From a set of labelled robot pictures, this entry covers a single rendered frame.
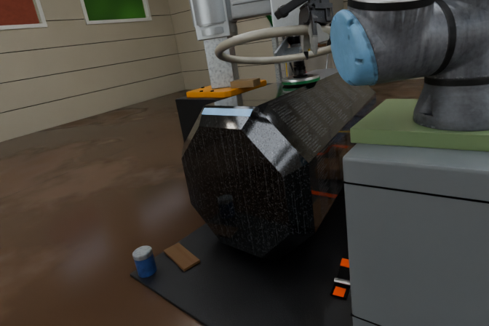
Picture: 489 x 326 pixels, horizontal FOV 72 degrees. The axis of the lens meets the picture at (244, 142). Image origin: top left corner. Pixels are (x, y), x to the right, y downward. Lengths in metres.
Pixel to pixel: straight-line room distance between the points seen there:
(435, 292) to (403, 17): 0.55
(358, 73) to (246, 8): 1.95
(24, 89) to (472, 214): 7.30
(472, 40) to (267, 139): 0.90
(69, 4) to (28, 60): 1.46
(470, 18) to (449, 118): 0.19
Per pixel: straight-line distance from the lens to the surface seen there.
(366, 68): 0.66
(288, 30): 1.07
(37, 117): 7.58
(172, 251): 2.04
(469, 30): 0.75
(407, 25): 0.67
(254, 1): 2.56
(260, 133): 1.44
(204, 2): 2.55
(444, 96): 0.79
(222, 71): 2.61
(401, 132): 0.78
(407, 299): 0.88
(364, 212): 0.78
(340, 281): 1.65
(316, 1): 1.12
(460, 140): 0.77
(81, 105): 7.93
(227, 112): 1.57
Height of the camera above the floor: 1.12
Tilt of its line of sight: 17 degrees down
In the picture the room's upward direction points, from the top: 9 degrees counter-clockwise
